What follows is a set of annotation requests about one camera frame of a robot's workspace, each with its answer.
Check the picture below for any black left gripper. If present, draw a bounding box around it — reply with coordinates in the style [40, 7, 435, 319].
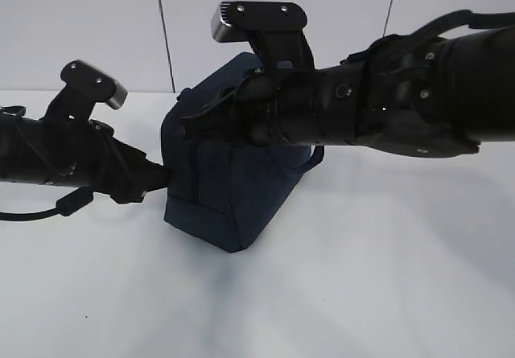
[39, 117, 171, 204]

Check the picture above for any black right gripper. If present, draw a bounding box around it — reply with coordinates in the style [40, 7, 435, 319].
[180, 68, 322, 146]

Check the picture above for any navy blue lunch bag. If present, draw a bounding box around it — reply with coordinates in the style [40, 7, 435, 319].
[160, 52, 324, 253]

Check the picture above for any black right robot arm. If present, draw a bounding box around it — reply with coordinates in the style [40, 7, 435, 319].
[181, 2, 514, 158]

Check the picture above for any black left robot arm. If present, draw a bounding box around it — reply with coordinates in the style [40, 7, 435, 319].
[1, 107, 169, 204]

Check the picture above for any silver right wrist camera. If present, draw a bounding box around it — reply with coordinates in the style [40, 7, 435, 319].
[210, 1, 315, 72]

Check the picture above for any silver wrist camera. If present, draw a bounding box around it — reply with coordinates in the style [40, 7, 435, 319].
[42, 60, 128, 123]
[210, 1, 315, 72]

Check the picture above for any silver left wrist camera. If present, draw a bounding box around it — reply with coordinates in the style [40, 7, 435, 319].
[42, 60, 128, 123]

